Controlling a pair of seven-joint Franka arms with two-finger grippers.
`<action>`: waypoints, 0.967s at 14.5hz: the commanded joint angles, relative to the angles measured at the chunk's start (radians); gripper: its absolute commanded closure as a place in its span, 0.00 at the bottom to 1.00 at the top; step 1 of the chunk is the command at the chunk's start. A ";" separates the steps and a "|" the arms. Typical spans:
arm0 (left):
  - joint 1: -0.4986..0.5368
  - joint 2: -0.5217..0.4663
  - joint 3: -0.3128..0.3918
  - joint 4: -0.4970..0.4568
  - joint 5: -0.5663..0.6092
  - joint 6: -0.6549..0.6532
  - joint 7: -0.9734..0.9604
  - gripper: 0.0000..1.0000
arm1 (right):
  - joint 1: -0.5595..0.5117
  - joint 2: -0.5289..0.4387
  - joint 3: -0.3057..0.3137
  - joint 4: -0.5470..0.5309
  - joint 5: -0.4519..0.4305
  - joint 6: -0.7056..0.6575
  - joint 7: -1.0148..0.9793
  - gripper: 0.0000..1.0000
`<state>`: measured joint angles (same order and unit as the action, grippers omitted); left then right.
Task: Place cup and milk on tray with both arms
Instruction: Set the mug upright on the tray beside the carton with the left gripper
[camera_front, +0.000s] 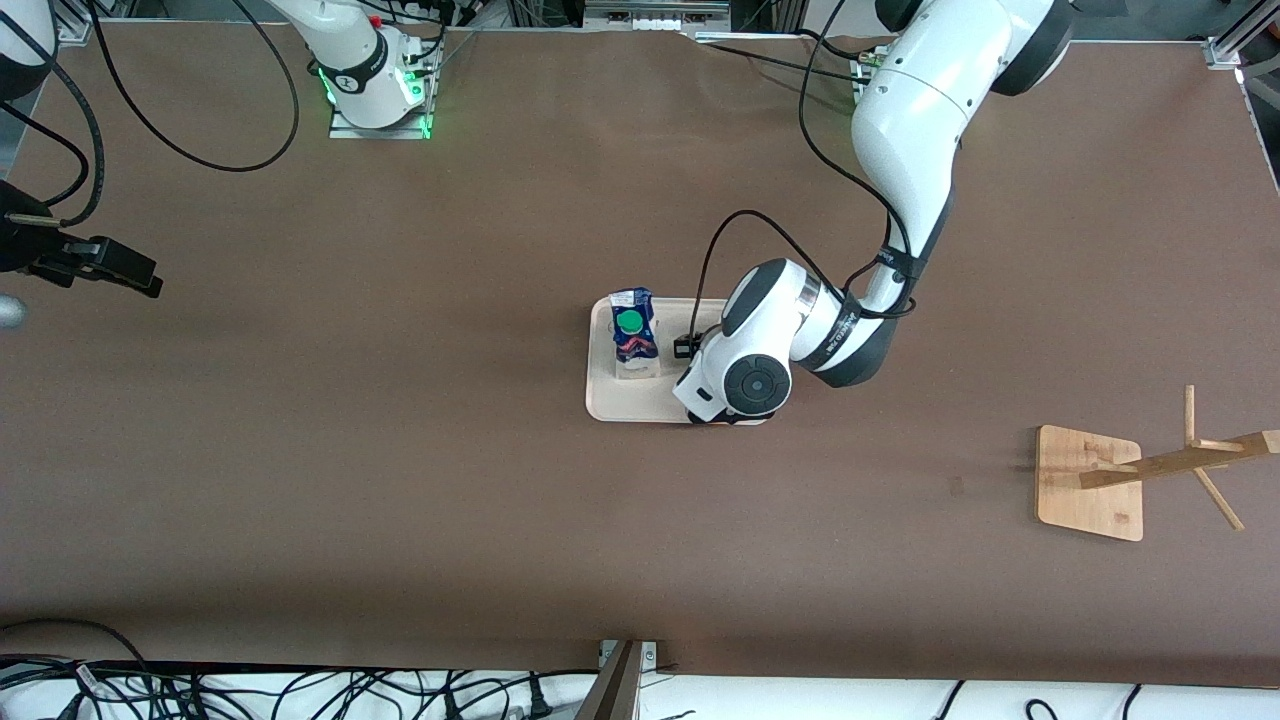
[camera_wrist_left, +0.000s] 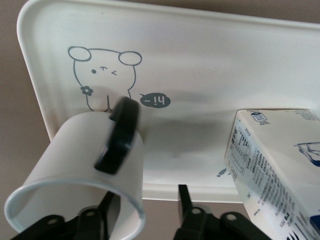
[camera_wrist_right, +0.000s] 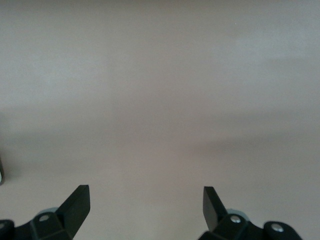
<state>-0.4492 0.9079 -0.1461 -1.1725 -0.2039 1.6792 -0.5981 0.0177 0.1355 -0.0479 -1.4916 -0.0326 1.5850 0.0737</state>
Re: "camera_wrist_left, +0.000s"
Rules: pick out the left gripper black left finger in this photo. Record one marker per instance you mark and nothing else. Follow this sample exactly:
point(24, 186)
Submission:
point(75, 227)

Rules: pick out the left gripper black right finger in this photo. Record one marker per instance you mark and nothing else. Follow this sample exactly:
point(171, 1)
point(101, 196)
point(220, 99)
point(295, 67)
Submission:
point(197, 225)

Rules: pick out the blue white milk carton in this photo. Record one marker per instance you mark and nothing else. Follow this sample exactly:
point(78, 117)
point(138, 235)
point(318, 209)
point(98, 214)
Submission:
point(262, 175)

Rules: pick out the cream rabbit print tray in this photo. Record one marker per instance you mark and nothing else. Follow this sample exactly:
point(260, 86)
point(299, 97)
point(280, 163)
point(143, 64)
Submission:
point(200, 62)

